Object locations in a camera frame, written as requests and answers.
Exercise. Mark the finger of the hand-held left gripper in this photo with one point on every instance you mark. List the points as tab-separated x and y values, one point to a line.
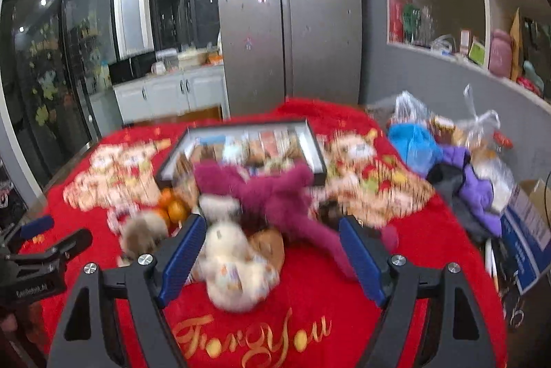
73	241
36	225

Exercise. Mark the black microwave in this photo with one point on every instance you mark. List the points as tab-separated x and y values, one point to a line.
129	69

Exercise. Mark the dark grey cloth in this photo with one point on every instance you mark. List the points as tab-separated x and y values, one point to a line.
447	178

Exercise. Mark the white fluffy plush toy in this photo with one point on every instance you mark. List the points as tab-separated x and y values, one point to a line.
228	256

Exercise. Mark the green box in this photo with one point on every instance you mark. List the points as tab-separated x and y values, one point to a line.
477	51

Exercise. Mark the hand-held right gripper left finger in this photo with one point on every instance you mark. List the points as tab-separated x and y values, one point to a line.
183	260

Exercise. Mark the red gift box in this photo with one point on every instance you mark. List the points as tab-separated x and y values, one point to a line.
398	15

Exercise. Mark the black shallow box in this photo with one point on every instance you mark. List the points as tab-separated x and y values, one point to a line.
317	155

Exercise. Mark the glass sliding door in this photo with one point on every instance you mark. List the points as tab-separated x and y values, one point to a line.
51	71

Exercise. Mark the silver refrigerator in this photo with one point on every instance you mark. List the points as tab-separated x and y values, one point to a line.
254	49

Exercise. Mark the grey fluffy plush toy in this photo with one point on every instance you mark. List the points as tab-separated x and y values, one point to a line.
142	230

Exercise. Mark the white kitchen cabinets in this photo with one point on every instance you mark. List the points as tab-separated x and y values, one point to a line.
172	88

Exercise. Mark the orange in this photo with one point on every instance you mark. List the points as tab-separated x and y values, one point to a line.
166	197
177	212

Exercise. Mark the blue cardboard box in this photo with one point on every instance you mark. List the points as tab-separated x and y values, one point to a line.
525	230

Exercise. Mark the brown round toy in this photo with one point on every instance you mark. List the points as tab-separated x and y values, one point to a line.
269	249

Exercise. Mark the white pot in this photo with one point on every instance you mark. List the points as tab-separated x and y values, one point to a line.
193	58

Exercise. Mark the green packet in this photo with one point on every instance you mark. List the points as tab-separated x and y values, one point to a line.
411	23

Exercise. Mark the illustrated book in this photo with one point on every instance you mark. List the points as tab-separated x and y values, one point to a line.
267	144

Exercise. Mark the pink jar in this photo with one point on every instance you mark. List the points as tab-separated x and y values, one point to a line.
500	54

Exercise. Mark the clear plastic container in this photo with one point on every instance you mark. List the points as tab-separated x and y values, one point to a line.
167	60

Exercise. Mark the red printed blanket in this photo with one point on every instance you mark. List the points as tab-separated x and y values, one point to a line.
310	290

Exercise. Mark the clear plastic bag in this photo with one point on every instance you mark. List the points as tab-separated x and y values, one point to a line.
486	135
409	107

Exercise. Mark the magenta plush toy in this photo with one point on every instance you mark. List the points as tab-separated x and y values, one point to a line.
275	196

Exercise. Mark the purple cloth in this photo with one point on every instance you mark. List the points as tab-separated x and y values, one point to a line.
473	187

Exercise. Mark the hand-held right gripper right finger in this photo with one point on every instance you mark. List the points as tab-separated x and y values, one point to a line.
361	260

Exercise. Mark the dark window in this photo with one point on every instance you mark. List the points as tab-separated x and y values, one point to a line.
185	11

